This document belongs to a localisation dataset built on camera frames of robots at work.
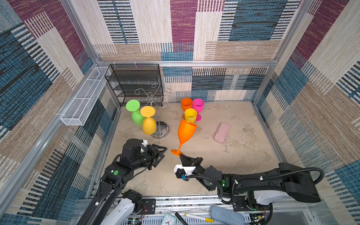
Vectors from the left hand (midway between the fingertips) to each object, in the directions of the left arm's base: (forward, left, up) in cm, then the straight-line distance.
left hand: (167, 150), depth 68 cm
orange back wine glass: (+6, -9, +6) cm, 13 cm away
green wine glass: (+22, +19, +8) cm, 30 cm away
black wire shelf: (+59, +23, -3) cm, 63 cm away
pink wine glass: (+40, -19, -9) cm, 45 cm away
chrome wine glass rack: (+28, +8, -21) cm, 36 cm away
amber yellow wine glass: (+16, +11, 0) cm, 20 cm away
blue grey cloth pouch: (-25, -27, -20) cm, 42 cm away
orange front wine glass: (+42, -10, -9) cm, 44 cm away
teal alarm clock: (-25, 0, -22) cm, 34 cm away
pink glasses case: (+26, -36, -21) cm, 49 cm away
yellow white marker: (-25, -20, -24) cm, 40 cm away
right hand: (0, -8, -3) cm, 9 cm away
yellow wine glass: (+32, -13, -11) cm, 37 cm away
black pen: (-24, -5, -23) cm, 34 cm away
